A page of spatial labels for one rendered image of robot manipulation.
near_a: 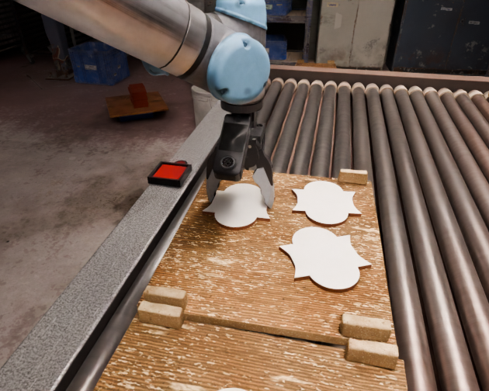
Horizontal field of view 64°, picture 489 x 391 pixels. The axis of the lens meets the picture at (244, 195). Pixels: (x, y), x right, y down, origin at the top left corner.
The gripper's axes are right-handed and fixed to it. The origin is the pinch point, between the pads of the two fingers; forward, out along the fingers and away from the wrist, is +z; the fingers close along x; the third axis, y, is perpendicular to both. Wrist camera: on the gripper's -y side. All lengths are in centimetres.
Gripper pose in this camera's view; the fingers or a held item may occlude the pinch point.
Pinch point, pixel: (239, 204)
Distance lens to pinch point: 74.6
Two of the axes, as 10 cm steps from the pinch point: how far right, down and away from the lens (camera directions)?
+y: 1.9, -5.3, 8.3
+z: 0.0, 8.4, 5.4
